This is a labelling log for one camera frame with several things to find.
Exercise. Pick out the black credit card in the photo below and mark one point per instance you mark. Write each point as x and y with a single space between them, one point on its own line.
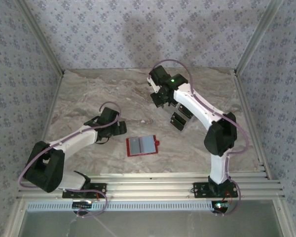
183 113
178 122

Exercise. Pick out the red leather card holder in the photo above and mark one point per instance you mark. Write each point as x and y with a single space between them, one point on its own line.
140 145

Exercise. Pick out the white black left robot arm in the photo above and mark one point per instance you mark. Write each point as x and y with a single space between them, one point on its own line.
74 139

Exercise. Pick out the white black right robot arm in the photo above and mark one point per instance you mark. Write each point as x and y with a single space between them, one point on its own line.
199 108

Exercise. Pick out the small circuit board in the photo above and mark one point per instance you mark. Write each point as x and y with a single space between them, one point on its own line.
82 204
220 206

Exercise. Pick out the grey metal sheet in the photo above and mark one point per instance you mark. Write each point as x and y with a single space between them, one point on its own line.
162 225

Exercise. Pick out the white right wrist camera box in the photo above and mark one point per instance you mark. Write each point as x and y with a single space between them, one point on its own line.
150 81

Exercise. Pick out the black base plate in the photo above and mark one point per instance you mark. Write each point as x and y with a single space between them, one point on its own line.
102 188
199 190

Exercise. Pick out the aluminium side rail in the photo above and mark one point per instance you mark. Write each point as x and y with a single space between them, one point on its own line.
53 98
244 98

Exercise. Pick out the aluminium front rail frame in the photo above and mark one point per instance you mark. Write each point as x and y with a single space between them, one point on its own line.
150 188

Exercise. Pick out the aluminium corner post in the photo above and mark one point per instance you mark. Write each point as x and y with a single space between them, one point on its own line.
42 40
259 39

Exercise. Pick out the aluminium frame leg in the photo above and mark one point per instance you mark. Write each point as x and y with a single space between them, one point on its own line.
14 219
283 219

